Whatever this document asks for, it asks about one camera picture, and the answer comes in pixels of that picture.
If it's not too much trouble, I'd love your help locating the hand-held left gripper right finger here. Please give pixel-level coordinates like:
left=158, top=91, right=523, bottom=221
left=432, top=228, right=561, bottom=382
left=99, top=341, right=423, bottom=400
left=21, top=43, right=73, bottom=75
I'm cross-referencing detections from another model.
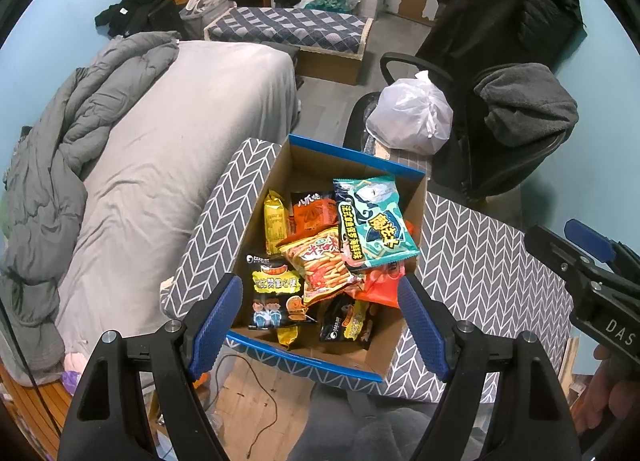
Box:
left=396, top=275, right=583, bottom=461

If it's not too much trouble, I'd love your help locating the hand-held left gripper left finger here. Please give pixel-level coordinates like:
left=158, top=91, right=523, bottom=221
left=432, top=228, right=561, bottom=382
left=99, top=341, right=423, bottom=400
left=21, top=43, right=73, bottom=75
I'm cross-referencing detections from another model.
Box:
left=60, top=273, right=245, bottom=461

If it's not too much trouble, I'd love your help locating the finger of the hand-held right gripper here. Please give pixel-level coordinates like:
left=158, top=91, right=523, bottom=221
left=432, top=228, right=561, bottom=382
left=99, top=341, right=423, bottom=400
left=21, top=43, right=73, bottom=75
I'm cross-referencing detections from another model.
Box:
left=564, top=219, right=640, bottom=273
left=523, top=224, right=626, bottom=294

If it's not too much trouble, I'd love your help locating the red orange snack packet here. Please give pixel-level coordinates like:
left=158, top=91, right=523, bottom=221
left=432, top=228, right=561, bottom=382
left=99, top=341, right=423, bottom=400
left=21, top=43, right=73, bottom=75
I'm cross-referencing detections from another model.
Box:
left=350, top=261, right=407, bottom=311

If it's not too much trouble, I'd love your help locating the black snack packet yellow label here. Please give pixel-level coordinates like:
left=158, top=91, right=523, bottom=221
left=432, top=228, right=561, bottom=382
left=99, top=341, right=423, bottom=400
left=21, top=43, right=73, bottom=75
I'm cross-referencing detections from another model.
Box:
left=246, top=252, right=307, bottom=333

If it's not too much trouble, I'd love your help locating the black silver snack packet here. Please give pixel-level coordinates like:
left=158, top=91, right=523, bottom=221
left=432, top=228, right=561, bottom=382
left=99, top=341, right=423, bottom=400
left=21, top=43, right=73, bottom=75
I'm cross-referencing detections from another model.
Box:
left=319, top=295, right=377, bottom=343

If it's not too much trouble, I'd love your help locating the blue cardboard box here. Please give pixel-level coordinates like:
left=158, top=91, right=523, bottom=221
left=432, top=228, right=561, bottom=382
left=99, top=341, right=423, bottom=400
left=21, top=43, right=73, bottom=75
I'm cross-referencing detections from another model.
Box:
left=225, top=134, right=431, bottom=383

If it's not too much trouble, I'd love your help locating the teal snack packet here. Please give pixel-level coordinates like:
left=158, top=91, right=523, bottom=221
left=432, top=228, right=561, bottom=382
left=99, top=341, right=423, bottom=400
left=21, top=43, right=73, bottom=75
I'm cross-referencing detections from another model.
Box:
left=332, top=175, right=421, bottom=273

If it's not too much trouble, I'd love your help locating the red stick snack packet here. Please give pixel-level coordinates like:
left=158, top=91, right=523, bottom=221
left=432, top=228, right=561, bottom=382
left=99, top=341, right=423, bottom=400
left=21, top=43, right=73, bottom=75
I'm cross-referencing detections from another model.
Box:
left=276, top=228, right=363, bottom=306

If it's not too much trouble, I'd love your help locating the long yellow snack packet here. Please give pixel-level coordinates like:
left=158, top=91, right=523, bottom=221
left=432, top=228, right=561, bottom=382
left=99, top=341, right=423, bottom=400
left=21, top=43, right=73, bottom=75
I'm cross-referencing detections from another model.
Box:
left=263, top=189, right=302, bottom=348

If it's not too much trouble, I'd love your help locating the orange snack packet black top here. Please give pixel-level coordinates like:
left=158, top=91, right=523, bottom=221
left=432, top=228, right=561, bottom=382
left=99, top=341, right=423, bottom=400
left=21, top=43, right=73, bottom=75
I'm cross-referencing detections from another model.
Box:
left=291, top=190, right=338, bottom=235

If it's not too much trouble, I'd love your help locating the person's right hand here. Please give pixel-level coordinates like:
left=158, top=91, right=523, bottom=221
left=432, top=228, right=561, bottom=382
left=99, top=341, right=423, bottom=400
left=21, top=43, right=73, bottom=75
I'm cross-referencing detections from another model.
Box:
left=575, top=345, right=640, bottom=431

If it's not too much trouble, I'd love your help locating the grey chevron tablecloth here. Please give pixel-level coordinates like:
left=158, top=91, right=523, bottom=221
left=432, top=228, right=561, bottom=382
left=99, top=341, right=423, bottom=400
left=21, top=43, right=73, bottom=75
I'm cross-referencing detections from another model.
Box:
left=159, top=137, right=574, bottom=403

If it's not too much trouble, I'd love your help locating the person's leg in grey trousers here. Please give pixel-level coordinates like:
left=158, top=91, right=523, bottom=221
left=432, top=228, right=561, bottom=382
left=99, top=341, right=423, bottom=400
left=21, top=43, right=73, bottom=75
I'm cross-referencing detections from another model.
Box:
left=289, top=405, right=483, bottom=461

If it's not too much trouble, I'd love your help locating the black office chair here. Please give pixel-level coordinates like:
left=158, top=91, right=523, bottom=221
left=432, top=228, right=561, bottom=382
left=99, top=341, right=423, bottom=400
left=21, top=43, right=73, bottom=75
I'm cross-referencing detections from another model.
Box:
left=344, top=52, right=581, bottom=203

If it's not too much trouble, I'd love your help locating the pink cloth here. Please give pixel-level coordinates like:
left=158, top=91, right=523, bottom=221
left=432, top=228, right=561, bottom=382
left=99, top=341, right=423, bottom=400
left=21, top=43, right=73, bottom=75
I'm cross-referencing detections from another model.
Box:
left=61, top=350, right=90, bottom=396

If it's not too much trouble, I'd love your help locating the checked seat cushion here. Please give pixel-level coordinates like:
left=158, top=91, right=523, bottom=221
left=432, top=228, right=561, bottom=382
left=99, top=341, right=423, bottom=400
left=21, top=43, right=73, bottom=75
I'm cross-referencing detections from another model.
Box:
left=366, top=132, right=427, bottom=169

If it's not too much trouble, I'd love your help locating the bed with grey sheet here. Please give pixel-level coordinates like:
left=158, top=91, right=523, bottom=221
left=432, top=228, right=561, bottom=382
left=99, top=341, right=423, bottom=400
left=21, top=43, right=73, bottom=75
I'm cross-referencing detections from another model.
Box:
left=54, top=40, right=302, bottom=394

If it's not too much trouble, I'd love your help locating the wooden slatted board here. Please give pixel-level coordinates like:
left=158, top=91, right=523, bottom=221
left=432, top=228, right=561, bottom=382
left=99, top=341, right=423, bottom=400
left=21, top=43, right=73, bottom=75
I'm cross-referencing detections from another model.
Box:
left=0, top=363, right=67, bottom=461

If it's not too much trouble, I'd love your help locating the white plastic bag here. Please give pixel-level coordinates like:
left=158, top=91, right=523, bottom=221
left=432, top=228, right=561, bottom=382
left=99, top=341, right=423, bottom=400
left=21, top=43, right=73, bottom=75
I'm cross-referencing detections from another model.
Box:
left=365, top=70, right=454, bottom=153

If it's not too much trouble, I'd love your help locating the grey duvet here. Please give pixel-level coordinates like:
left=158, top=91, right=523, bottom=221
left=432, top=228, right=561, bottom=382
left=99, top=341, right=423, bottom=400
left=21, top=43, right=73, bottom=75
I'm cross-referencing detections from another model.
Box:
left=0, top=31, right=182, bottom=388

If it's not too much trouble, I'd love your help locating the black puffer jacket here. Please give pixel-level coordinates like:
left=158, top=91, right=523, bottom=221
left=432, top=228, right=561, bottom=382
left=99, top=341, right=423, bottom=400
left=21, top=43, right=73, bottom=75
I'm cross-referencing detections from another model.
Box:
left=416, top=0, right=587, bottom=88

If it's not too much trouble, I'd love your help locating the checked blue mattress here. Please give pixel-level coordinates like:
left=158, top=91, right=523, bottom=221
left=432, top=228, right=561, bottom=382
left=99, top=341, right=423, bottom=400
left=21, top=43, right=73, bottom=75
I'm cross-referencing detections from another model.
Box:
left=204, top=6, right=374, bottom=58

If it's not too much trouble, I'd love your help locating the grey clothes pile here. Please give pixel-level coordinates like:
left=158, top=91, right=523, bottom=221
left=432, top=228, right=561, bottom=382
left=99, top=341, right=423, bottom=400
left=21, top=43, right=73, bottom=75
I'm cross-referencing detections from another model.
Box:
left=178, top=0, right=237, bottom=40

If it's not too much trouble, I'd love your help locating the black clothes pile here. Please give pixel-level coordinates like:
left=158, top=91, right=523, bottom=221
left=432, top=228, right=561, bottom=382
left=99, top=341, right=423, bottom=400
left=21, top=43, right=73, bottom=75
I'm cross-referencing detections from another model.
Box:
left=94, top=0, right=184, bottom=38

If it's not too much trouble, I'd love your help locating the green plastic bag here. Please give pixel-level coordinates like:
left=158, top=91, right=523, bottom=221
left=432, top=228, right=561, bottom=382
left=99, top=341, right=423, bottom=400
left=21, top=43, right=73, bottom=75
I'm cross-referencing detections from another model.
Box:
left=296, top=0, right=362, bottom=13

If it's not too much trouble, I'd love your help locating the black power cable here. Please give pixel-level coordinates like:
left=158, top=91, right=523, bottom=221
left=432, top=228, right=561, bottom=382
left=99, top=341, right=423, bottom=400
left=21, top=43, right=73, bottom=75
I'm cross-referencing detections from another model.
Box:
left=214, top=352, right=282, bottom=461

